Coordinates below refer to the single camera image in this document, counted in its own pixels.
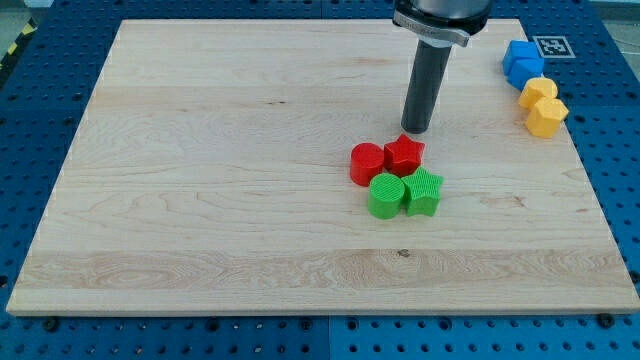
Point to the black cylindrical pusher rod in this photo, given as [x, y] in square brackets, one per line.
[427, 73]

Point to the red star block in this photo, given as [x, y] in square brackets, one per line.
[403, 156]

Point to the yellow black hazard tape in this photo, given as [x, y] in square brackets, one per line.
[17, 47]

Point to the light wooden board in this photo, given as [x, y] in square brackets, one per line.
[209, 175]

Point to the black white fiducial marker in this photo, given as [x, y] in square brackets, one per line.
[553, 47]

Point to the red cylinder block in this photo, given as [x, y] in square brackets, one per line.
[366, 162]

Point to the yellow hexagon block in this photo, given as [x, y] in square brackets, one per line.
[545, 117]

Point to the yellow rounded block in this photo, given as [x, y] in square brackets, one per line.
[536, 89]

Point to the blue pentagon block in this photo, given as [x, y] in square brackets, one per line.
[523, 70]

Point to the green cylinder block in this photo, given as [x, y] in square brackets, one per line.
[386, 194]

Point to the blue cube block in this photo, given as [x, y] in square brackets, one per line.
[516, 50]

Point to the green star block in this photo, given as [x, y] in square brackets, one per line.
[422, 192]

